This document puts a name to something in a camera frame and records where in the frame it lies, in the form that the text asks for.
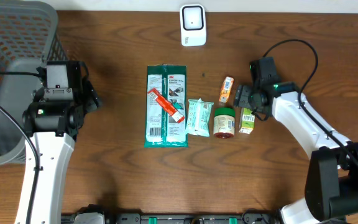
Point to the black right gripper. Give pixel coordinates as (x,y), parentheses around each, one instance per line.
(242,96)

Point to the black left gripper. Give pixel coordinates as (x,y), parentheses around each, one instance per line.
(90,97)

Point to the green yellow juice carton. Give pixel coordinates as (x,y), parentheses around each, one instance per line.
(247,120)

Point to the small orange box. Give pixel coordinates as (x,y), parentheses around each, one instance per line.
(226,89)

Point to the white jar green lid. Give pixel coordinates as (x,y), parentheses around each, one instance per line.
(224,122)

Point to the mint green wipes pack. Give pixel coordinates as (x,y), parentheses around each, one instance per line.
(199,113)

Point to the red sachet packet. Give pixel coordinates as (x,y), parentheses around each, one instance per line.
(166,105)

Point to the green 3M package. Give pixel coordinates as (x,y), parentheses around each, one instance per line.
(161,129)

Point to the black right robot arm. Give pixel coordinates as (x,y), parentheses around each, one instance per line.
(331,189)

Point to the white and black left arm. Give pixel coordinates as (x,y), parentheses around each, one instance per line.
(51,128)

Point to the white barcode scanner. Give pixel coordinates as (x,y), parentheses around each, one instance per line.
(193,25)

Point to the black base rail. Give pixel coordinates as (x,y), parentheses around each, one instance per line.
(135,218)

